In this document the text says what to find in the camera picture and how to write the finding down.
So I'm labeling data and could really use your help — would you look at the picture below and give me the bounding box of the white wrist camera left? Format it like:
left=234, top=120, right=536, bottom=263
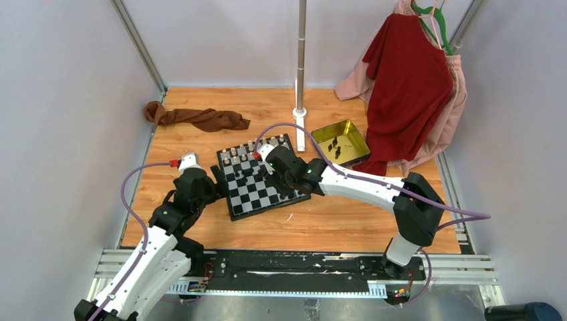
left=178, top=152, right=203, bottom=175

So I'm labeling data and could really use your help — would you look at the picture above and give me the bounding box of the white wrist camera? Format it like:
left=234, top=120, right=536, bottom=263
left=178, top=152, right=203, bottom=175
left=257, top=144, right=275, bottom=161

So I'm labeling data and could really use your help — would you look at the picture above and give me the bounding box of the red shirt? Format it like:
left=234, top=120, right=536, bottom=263
left=355, top=13, right=453, bottom=176

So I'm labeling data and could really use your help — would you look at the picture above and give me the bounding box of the gold metal tin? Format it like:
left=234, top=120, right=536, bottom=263
left=311, top=120, right=371, bottom=168

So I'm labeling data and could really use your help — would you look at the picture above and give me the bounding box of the black white chessboard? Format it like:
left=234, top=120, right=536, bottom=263
left=217, top=142, right=311, bottom=221

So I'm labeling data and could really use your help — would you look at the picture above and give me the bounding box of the pink garment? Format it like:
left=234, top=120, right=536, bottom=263
left=334, top=1, right=467, bottom=175

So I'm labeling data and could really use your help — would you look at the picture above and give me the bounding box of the dark blue object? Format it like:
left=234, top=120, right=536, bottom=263
left=484, top=302, right=563, bottom=321

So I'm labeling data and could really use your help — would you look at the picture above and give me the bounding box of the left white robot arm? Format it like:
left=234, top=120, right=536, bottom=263
left=74, top=154, right=227, bottom=320

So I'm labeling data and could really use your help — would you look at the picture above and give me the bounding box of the green hanger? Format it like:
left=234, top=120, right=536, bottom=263
left=411, top=1, right=454, bottom=56

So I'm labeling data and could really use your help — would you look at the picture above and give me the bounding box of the metal pole with base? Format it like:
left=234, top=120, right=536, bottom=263
left=292, top=0, right=308, bottom=152

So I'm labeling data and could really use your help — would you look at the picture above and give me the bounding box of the brown cloth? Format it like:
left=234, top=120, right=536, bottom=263
left=143, top=101, right=251, bottom=132

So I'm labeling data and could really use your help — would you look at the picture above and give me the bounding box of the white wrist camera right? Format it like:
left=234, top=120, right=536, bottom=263
left=257, top=144, right=275, bottom=161

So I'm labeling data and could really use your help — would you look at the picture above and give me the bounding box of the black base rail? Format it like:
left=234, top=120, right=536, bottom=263
left=203, top=250, right=427, bottom=293

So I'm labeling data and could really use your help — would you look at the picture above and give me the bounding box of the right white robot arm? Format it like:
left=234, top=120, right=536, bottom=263
left=253, top=144, right=444, bottom=280

